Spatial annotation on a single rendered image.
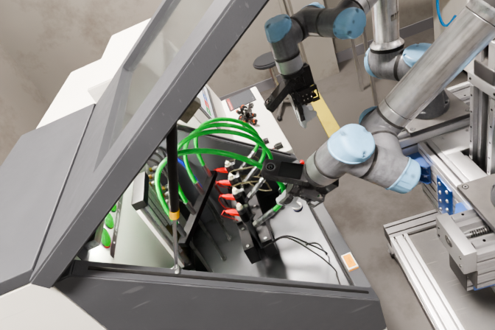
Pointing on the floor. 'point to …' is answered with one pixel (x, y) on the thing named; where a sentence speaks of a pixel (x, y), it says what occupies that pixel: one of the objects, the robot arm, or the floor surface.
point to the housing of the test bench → (41, 210)
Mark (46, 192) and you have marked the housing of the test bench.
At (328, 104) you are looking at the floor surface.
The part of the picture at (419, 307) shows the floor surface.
